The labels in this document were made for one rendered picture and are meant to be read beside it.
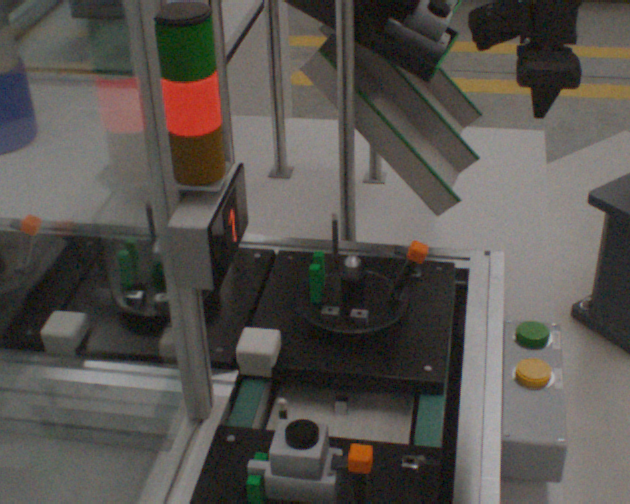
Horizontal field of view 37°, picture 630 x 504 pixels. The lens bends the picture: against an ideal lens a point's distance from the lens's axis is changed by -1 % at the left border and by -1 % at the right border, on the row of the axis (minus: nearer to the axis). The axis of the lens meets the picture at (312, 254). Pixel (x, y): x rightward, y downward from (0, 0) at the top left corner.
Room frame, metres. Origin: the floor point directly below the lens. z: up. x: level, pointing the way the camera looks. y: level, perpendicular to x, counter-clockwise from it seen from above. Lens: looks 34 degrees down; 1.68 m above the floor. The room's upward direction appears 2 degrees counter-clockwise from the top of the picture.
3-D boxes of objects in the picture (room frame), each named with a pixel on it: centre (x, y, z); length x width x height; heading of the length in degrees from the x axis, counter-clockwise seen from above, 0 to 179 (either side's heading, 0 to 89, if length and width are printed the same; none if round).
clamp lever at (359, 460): (0.58, -0.03, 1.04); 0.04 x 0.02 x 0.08; 79
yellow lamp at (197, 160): (0.76, 0.10, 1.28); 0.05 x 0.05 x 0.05
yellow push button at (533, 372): (0.80, -0.25, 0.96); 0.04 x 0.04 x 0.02
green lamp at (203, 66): (0.76, 0.10, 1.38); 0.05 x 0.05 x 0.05
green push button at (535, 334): (0.87, -0.26, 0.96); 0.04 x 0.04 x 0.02
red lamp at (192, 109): (0.76, 0.10, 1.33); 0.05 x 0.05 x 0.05
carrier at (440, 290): (0.93, -0.05, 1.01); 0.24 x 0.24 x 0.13; 79
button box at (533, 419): (0.80, -0.25, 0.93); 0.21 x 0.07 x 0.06; 169
